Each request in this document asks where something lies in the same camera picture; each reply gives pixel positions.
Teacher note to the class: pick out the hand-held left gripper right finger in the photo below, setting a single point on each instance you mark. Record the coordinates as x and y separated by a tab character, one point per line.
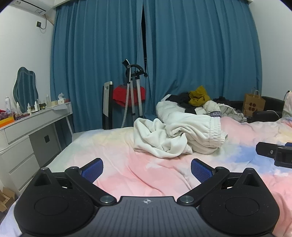
200	171

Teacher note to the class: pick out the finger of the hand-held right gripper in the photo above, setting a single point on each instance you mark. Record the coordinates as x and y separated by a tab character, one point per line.
265	149

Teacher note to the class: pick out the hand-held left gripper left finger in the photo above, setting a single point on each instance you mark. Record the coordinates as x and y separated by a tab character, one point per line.
92	170

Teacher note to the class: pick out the white sweatpants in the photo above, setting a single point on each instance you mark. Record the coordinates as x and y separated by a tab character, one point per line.
200	134

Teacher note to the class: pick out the dark crumpled clothes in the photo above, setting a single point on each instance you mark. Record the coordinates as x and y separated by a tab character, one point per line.
224	100

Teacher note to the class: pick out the black clothes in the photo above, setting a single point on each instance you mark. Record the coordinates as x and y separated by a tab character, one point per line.
180	101

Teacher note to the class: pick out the black sofa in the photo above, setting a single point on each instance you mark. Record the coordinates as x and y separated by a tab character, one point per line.
270	103

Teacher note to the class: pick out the brown paper bag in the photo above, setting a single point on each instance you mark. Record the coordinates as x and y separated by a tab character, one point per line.
253	104

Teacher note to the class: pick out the pastel bedsheet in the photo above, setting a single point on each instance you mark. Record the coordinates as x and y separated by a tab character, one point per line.
141	173

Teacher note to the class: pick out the white bag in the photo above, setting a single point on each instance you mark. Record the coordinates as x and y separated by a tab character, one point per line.
288	104

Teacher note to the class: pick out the white crumpled garment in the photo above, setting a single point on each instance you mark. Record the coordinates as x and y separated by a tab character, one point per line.
157	140

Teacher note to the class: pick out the grey-white garment with dark band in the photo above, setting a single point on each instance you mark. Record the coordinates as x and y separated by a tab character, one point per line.
223	110

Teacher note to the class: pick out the off-white garment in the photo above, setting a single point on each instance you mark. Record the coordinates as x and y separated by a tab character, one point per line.
168	109

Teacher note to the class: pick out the black and white chair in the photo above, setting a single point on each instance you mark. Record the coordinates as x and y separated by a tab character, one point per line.
107	100

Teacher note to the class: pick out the mustard yellow cloth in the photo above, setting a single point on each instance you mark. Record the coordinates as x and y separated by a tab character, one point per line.
199	96

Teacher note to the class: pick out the white dressing table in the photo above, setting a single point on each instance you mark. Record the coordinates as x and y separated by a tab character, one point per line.
25	134

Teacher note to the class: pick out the white tissue box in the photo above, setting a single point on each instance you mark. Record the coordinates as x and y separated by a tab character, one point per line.
61	99

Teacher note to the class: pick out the red cloth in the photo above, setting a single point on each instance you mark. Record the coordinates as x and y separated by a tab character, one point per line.
121	95

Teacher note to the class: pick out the dark cosmetic jar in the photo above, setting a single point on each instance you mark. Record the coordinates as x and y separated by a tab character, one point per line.
42	106

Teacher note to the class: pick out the small white bottle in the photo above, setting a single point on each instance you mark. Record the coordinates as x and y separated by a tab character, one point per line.
36	106
18	108
28	109

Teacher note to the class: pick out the garment steamer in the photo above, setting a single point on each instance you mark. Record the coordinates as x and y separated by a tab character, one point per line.
133	91

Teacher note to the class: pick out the cardboard box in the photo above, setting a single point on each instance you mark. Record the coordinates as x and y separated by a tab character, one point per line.
6	198

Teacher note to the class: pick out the orange box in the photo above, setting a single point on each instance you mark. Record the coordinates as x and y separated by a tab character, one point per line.
6	122

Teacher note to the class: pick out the wavy-edged mirror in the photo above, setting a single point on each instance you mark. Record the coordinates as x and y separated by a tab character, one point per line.
25	90

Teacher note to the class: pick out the white spray can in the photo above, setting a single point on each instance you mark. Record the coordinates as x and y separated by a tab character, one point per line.
8	106

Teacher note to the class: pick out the blue curtain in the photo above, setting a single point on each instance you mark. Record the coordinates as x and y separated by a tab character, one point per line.
200	45
91	57

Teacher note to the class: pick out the white air conditioner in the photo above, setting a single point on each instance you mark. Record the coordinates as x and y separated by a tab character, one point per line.
29	5

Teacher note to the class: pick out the black wall socket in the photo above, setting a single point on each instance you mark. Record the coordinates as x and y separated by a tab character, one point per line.
39	24

